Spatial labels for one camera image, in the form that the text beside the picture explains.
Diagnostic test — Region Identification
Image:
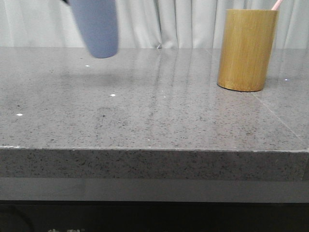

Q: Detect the blue plastic cup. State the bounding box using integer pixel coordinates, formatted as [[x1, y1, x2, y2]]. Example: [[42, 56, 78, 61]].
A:
[[68, 0, 118, 58]]

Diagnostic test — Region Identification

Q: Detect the pink chopstick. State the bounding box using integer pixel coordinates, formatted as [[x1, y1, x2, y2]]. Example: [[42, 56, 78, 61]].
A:
[[271, 0, 283, 11]]

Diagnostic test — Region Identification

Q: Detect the white curtain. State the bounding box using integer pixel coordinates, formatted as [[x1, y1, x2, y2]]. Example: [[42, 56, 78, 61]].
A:
[[0, 0, 309, 49]]

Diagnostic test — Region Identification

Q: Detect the bamboo cylinder holder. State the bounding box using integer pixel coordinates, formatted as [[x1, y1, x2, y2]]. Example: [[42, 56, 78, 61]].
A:
[[217, 9, 279, 92]]

